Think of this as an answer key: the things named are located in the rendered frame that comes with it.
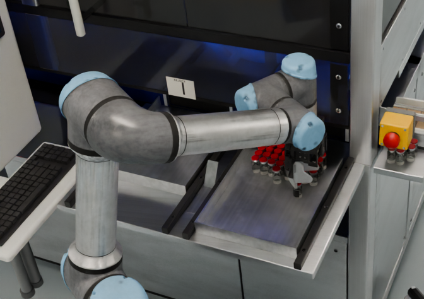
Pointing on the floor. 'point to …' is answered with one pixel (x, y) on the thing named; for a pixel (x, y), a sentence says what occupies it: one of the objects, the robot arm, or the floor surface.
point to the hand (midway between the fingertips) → (294, 180)
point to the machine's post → (364, 129)
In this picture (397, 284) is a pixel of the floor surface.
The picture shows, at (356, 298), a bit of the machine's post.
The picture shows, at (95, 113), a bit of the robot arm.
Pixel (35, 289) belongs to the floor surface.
